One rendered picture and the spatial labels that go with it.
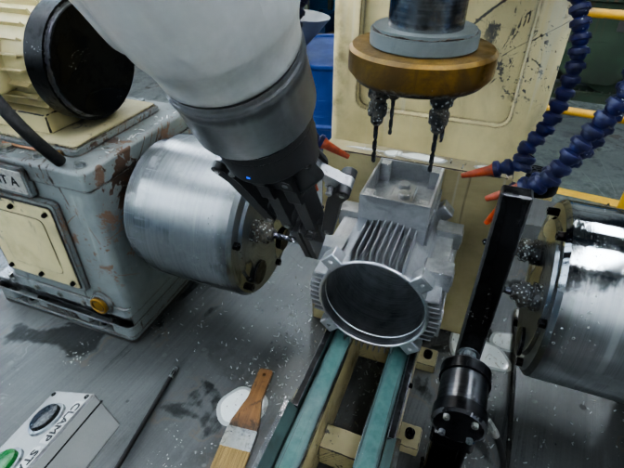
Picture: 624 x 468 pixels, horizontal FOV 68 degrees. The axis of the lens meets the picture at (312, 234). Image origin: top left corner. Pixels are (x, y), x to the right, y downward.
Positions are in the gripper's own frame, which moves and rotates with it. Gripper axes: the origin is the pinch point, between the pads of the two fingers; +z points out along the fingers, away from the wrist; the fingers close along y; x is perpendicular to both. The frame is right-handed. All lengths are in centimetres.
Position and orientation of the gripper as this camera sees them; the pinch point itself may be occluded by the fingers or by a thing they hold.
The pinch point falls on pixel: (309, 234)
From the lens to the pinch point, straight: 50.2
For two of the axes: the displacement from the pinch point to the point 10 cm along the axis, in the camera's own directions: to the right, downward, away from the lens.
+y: -9.3, -2.1, 2.9
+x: -3.1, 8.8, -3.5
